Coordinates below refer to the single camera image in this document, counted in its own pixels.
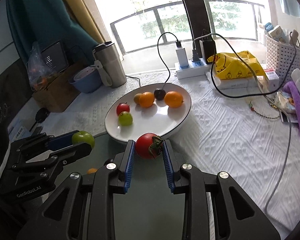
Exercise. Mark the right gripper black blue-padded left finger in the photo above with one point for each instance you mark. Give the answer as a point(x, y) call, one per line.
point(81, 207)

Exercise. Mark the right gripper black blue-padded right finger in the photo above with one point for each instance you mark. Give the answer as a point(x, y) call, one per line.
point(216, 198)

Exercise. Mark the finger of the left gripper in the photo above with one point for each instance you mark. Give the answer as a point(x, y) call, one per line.
point(40, 143)
point(61, 157)

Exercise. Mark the green apple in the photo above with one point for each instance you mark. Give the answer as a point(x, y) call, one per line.
point(83, 136)

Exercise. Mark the small green fruit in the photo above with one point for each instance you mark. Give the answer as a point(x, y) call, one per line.
point(125, 119)

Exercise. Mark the small red tomato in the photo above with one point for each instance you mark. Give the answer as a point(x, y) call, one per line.
point(122, 107)

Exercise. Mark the red tomato with stem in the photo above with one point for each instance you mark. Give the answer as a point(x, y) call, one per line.
point(149, 146)

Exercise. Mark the yellowish small fruit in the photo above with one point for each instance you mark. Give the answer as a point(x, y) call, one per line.
point(137, 98)

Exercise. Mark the small orange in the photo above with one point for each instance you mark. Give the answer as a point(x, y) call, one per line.
point(146, 99)

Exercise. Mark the large orange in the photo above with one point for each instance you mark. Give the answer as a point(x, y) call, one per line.
point(173, 99)

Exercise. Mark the dark plum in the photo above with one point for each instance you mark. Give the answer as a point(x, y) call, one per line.
point(159, 94)

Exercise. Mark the brown cardboard box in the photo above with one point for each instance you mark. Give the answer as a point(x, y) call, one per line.
point(59, 94)

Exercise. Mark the dark green round tray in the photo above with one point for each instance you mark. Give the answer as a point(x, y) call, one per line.
point(148, 210)

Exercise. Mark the clear plastic bag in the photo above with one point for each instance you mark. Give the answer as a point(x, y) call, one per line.
point(40, 75)

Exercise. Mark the blue bowl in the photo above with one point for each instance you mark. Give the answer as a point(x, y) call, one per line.
point(87, 80)

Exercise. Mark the small dark screen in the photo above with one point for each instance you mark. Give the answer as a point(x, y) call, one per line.
point(55, 57)

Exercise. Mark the white ceramic plate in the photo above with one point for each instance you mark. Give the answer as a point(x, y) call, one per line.
point(159, 119)

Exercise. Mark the stainless steel tumbler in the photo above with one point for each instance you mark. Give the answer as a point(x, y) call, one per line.
point(108, 64)

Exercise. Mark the teal curtain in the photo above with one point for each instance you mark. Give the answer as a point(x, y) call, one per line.
point(46, 22)

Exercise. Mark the white power strip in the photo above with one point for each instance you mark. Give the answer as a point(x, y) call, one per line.
point(193, 70)

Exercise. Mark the small white red box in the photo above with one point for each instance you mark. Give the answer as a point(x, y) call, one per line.
point(272, 79)

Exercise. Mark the yellow plastic bag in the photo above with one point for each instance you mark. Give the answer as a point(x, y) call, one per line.
point(229, 66)

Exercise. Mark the yellow curtain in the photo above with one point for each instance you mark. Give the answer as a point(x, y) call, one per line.
point(86, 13)

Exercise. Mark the white charger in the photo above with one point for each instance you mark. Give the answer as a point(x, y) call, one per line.
point(181, 55)

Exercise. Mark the black power adapter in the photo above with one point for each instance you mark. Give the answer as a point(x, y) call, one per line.
point(207, 47)

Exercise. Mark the white woven basket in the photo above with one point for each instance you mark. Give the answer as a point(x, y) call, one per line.
point(282, 58)

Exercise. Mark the balcony railing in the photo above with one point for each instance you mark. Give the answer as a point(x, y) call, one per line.
point(235, 19)

